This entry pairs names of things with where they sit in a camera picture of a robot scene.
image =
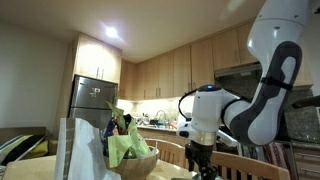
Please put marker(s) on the white standing paper packet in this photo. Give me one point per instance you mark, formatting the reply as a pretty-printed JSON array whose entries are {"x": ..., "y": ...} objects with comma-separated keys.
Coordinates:
[{"x": 83, "y": 150}]

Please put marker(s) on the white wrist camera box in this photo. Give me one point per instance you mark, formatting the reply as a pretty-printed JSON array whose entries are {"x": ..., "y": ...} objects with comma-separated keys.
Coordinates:
[{"x": 228, "y": 139}]

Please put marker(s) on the steel range hood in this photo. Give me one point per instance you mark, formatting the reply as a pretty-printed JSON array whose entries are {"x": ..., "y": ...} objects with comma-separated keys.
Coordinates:
[{"x": 236, "y": 70}]

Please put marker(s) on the brown wooden sofa bench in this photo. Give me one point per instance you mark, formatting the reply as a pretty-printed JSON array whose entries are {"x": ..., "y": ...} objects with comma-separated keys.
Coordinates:
[{"x": 20, "y": 130}]

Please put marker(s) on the red striped hanging dish towel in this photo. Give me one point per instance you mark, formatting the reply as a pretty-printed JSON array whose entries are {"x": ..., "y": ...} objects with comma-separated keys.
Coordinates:
[{"x": 276, "y": 155}]

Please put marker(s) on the stainless steel fridge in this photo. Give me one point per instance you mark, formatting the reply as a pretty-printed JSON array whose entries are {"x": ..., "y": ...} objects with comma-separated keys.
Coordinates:
[{"x": 93, "y": 96}]

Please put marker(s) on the grey hanging dish towel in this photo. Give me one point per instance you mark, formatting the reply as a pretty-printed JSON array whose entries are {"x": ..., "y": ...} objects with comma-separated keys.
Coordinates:
[{"x": 251, "y": 151}]

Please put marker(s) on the wooden drawer cabinet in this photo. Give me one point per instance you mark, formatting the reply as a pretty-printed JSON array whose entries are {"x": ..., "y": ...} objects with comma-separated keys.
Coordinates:
[{"x": 306, "y": 163}]

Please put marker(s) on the wooden chair back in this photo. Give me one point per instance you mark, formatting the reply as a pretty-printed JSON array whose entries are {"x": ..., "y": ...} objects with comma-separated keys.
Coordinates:
[{"x": 250, "y": 165}]

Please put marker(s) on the round wooden bowl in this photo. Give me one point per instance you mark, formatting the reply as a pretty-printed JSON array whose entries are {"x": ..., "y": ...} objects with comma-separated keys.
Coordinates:
[{"x": 136, "y": 166}]

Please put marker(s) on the curved-back wooden chair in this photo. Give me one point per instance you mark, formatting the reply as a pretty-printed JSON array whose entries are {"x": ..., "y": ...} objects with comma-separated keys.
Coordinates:
[{"x": 166, "y": 151}]

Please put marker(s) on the yellow pillow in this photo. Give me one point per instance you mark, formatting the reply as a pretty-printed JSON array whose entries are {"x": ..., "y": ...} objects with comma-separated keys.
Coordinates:
[{"x": 39, "y": 151}]

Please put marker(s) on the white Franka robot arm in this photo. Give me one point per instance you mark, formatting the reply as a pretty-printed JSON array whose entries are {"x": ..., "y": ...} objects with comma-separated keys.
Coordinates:
[{"x": 266, "y": 110}]

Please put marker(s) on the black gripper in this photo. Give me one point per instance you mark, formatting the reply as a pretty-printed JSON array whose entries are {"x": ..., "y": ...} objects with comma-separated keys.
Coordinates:
[{"x": 200, "y": 155}]

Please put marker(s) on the light green snack bag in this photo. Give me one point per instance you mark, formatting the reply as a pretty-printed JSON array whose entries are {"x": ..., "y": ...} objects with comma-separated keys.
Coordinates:
[{"x": 118, "y": 146}]

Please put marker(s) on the striped green black pillow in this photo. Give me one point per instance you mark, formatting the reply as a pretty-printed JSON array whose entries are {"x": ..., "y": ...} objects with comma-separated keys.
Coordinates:
[{"x": 20, "y": 146}]

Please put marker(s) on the curved metal kitchen faucet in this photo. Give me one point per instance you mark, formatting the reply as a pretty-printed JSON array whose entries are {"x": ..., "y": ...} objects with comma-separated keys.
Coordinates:
[{"x": 161, "y": 115}]

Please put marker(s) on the dark blue snack bag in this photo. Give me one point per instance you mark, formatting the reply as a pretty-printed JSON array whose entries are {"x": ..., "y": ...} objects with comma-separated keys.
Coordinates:
[{"x": 110, "y": 131}]

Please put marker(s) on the wooden kitchen counter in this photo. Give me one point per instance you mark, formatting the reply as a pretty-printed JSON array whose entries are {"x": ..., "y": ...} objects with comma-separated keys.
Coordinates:
[{"x": 160, "y": 134}]

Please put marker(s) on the light wooden cabinet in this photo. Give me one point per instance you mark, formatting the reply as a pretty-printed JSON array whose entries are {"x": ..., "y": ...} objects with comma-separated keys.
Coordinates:
[
  {"x": 96, "y": 56},
  {"x": 166, "y": 73}
]

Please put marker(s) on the round ceiling light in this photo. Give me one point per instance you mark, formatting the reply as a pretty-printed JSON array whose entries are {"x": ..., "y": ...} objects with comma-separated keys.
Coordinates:
[{"x": 112, "y": 32}]

